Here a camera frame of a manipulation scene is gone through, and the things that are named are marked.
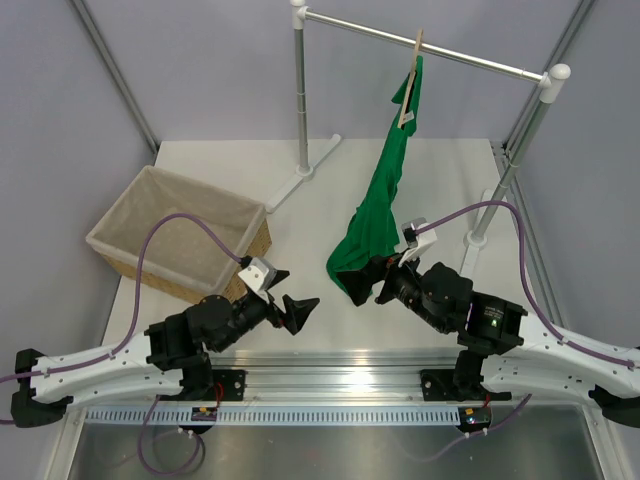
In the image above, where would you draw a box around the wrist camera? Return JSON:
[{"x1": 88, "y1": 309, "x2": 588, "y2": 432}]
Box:
[
  {"x1": 237, "y1": 256, "x2": 277, "y2": 302},
  {"x1": 399, "y1": 217, "x2": 437, "y2": 266}
]

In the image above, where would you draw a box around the wooden clothes hanger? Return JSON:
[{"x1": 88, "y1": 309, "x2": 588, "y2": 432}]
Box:
[{"x1": 397, "y1": 29, "x2": 424, "y2": 129}]

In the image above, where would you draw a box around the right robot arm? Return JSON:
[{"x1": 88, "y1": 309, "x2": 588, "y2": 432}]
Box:
[{"x1": 337, "y1": 255, "x2": 639, "y2": 428}]

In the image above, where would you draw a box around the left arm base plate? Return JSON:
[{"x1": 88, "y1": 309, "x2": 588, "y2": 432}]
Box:
[{"x1": 177, "y1": 367, "x2": 247, "y2": 402}]

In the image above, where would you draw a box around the aluminium mounting rail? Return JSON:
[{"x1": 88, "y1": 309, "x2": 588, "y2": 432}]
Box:
[{"x1": 99, "y1": 347, "x2": 601, "y2": 407}]

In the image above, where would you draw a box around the white slotted cable duct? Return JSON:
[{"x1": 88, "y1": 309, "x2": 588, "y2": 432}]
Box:
[{"x1": 85, "y1": 405, "x2": 461, "y2": 426}]

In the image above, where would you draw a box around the wicker basket with cloth liner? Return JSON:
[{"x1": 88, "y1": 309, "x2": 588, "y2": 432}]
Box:
[{"x1": 86, "y1": 166, "x2": 272, "y2": 304}]

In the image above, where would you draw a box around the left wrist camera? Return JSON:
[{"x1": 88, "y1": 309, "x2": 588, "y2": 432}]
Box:
[{"x1": 237, "y1": 256, "x2": 277, "y2": 302}]

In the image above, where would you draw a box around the white and silver clothes rack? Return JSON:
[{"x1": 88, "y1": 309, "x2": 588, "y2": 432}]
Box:
[{"x1": 264, "y1": 0, "x2": 572, "y2": 281}]

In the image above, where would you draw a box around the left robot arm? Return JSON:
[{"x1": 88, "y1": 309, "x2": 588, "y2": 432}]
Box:
[{"x1": 7, "y1": 290, "x2": 320, "y2": 428}]

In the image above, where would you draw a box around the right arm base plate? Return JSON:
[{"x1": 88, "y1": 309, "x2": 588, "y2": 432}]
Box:
[{"x1": 419, "y1": 369, "x2": 512, "y2": 403}]

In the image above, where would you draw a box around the green t shirt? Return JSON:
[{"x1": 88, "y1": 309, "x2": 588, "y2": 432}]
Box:
[{"x1": 326, "y1": 56, "x2": 423, "y2": 290}]

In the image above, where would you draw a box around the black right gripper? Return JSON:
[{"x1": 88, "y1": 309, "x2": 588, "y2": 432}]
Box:
[{"x1": 337, "y1": 244, "x2": 450, "y2": 333}]

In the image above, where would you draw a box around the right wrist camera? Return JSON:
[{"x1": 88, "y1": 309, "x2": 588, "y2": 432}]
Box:
[{"x1": 399, "y1": 217, "x2": 437, "y2": 266}]

